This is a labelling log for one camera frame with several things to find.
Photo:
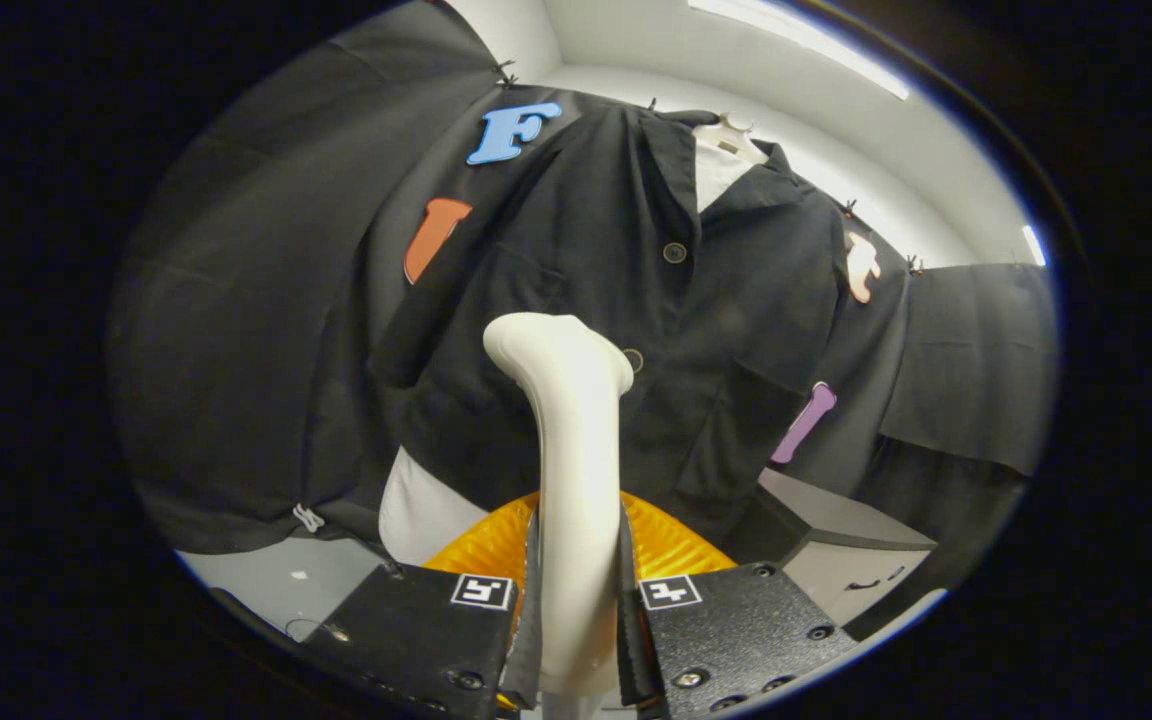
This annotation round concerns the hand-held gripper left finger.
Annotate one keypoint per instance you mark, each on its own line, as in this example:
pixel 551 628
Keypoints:
pixel 416 630

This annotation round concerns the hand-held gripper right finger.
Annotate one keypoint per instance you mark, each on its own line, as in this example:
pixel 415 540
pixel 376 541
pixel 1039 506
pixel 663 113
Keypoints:
pixel 726 640

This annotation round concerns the white garment steamer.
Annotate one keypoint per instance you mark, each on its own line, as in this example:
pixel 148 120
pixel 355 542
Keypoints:
pixel 576 450

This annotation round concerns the black jacket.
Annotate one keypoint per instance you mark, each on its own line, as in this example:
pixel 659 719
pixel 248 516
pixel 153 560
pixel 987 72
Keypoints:
pixel 736 300

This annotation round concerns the white clothes hanger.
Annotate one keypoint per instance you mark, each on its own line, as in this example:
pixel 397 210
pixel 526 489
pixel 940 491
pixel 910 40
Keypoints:
pixel 731 127

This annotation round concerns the small white clip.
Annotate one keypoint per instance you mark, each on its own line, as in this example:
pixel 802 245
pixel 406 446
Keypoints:
pixel 308 517

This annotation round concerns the grey cabinet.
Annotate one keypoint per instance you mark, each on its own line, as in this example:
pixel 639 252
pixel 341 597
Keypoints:
pixel 836 520

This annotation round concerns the black backdrop cloth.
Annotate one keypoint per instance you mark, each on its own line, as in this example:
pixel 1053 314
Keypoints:
pixel 236 300

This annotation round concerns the ceiling light panel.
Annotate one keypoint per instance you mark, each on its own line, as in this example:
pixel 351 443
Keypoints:
pixel 796 35

